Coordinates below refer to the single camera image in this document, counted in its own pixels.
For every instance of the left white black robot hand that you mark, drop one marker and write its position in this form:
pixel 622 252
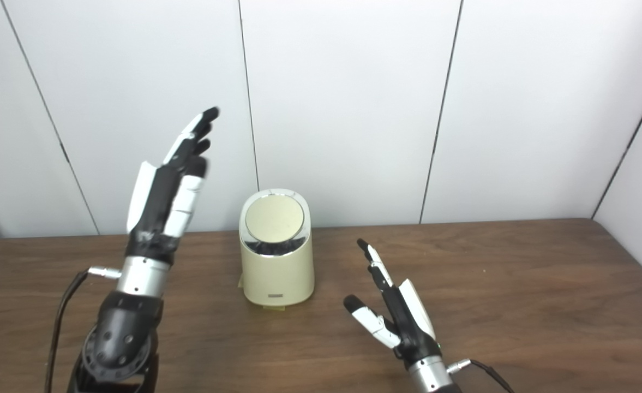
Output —
pixel 154 218

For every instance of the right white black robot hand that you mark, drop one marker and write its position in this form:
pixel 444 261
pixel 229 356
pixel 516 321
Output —
pixel 410 327

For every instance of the cream-colored bin with lid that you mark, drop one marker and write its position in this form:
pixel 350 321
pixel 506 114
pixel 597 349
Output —
pixel 277 273

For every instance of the yellow tape piece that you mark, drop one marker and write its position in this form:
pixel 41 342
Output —
pixel 274 308

